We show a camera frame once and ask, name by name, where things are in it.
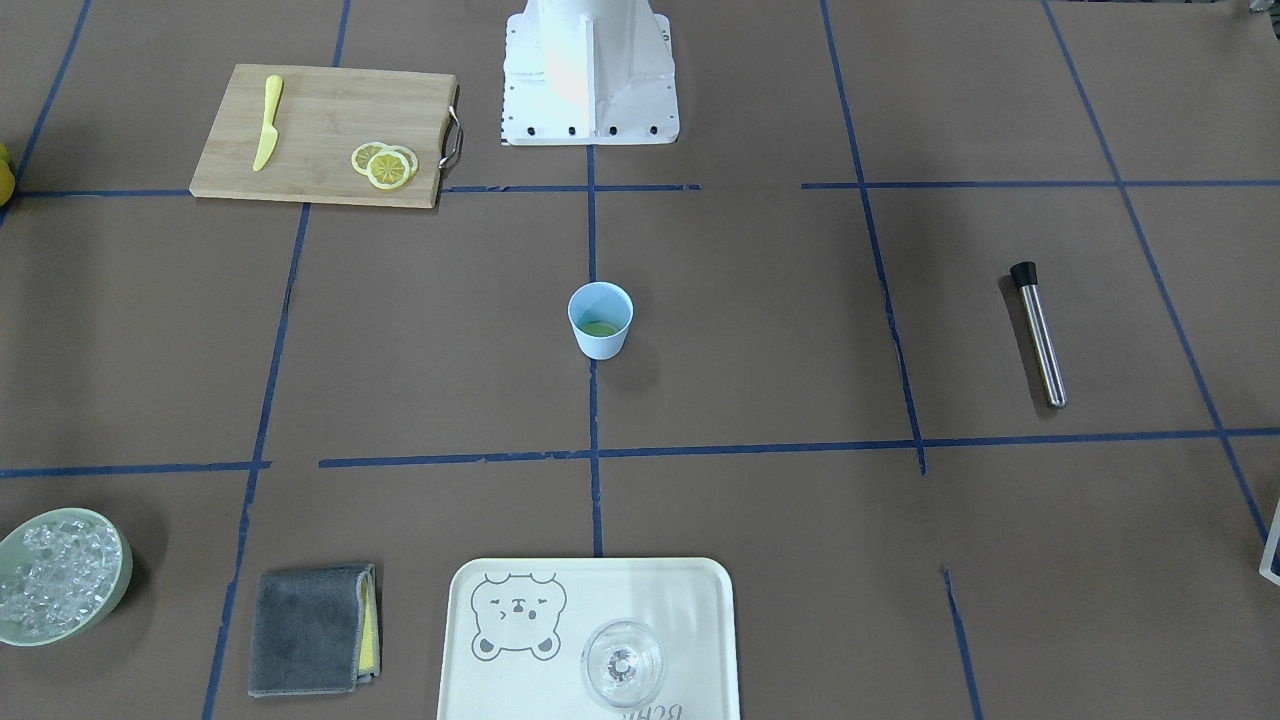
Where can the light blue cup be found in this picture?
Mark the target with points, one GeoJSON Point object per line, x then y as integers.
{"type": "Point", "coordinates": [600, 314]}

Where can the steel muddler black tip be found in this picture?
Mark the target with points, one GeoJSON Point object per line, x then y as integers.
{"type": "Point", "coordinates": [1025, 277]}

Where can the wine glass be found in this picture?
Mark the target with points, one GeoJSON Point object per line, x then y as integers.
{"type": "Point", "coordinates": [623, 666]}

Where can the green bowl with ice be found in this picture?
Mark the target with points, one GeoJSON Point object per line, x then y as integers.
{"type": "Point", "coordinates": [63, 572]}

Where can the wooden cutting board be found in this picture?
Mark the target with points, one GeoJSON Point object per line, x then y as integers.
{"type": "Point", "coordinates": [324, 114]}

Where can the yellow lemon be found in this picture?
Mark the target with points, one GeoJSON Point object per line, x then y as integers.
{"type": "Point", "coordinates": [8, 182]}

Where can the lemon slice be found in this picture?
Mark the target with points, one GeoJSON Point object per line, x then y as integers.
{"type": "Point", "coordinates": [389, 169]}
{"type": "Point", "coordinates": [363, 154]}
{"type": "Point", "coordinates": [599, 329]}

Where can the white wire cup rack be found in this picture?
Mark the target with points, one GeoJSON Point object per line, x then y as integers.
{"type": "Point", "coordinates": [1268, 562]}

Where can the beige bear tray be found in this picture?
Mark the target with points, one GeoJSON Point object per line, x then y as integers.
{"type": "Point", "coordinates": [515, 631]}

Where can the grey folded cloth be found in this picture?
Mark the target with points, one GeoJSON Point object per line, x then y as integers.
{"type": "Point", "coordinates": [315, 631]}

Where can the yellow plastic knife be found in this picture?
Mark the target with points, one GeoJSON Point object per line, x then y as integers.
{"type": "Point", "coordinates": [269, 134]}

